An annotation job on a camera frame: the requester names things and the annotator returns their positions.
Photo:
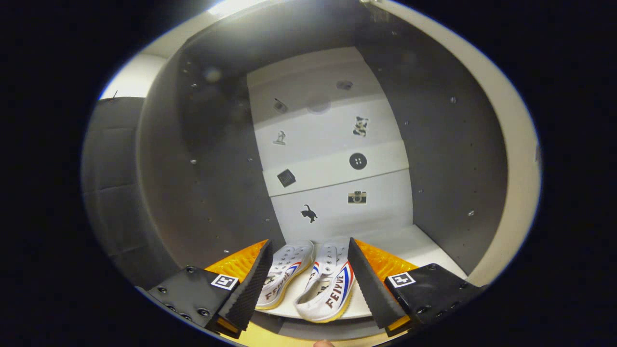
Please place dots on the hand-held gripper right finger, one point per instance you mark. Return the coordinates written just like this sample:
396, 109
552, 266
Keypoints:
373, 291

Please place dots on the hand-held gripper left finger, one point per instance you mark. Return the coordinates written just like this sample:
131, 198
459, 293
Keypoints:
250, 289

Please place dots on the white canvas shoe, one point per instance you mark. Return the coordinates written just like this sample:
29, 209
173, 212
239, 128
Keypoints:
332, 284
284, 274

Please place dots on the dark grey shoe cabinet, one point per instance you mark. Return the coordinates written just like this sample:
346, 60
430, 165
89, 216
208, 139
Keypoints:
217, 183

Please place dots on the black backdrop cloth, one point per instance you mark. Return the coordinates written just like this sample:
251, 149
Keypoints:
111, 193

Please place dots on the large ceiling light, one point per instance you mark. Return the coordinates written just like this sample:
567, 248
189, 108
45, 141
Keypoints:
236, 7

